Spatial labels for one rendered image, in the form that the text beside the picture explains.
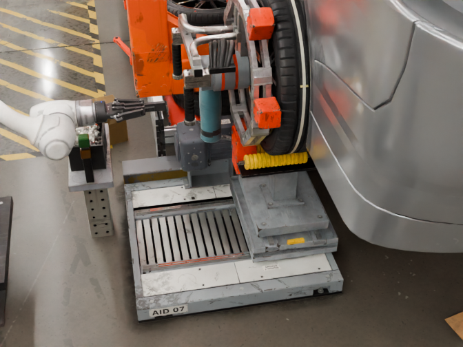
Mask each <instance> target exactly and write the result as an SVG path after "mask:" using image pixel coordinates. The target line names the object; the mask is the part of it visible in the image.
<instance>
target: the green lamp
mask: <svg viewBox="0 0 463 347"><path fill-rule="evenodd" d="M78 142H79V148H86V147H90V137H89V134H79V135H78Z"/></svg>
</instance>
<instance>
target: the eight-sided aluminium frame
mask: <svg viewBox="0 0 463 347"><path fill-rule="evenodd" d="M246 5H249V7H250V8H259V5H258V3H257V2H256V0H228V2H227V6H226V8H225V9H224V17H223V20H224V26H230V25H231V24H232V23H234V6H236V7H237V9H238V11H239V13H240V15H241V17H242V20H243V25H244V28H245V35H246V40H247V49H248V55H249V64H250V72H251V118H250V115H249V112H248V109H247V104H246V100H245V91H244V89H238V94H239V99H240V104H236V99H235V94H234V90H228V93H229V102H230V112H231V118H232V120H234V124H235V126H236V130H237V132H238V135H239V138H240V143H241V144H242V145H243V147H247V146H254V145H259V144H260V142H261V141H262V140H263V139H264V138H265V137H266V136H268V135H269V130H270V129H259V128H258V126H257V124H256V121H255V118H254V99H255V98H259V85H263V98H268V97H271V85H272V84H273V83H272V70H271V66H270V62H269V53H268V47H267V40H266V39H264V40H258V41H259V46H260V55H261V60H262V65H263V67H258V62H257V57H256V49H255V43H254V41H250V40H249V37H248V33H247V26H246V21H247V16H248V13H249V9H250V8H248V7H247V6H246ZM234 42H235V51H238V43H237V42H236V40H234ZM240 118H244V121H245V125H246V128H247V130H246V131H245V129H244V127H243V124H242V122H241V119H240Z"/></svg>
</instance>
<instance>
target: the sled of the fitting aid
mask: <svg viewBox="0 0 463 347"><path fill-rule="evenodd" d="M305 172H306V174H307V176H308V178H309V175H308V173H307V171H305ZM309 180H310V178H309ZM310 183H311V185H312V187H313V189H314V191H315V192H316V190H315V188H314V186H313V184H312V182H311V180H310ZM230 191H231V194H232V197H233V199H234V204H235V206H236V210H237V213H238V217H239V219H240V223H241V226H242V228H243V233H244V235H245V239H246V242H247V246H248V248H249V252H250V255H251V258H252V262H253V263H254V262H264V261H270V260H279V259H284V258H290V257H299V256H304V255H314V254H319V253H329V252H334V251H337V246H338V236H337V234H336V232H335V230H334V228H333V226H332V223H331V221H330V219H329V217H328V215H327V213H326V211H325V208H324V207H323V205H322V203H321V201H320V199H319V197H318V194H317V192H316V195H317V197H318V199H319V201H320V203H321V205H322V208H323V209H324V212H325V214H326V216H327V218H328V220H329V224H328V228H327V229H318V230H313V231H303V232H297V233H287V234H282V235H272V236H266V237H260V238H259V237H258V236H257V233H256V230H255V227H254V223H253V221H252V218H251V215H250V212H249V209H248V206H247V203H246V200H245V197H244V194H243V190H242V188H241V185H240V182H239V179H238V175H237V176H230Z"/></svg>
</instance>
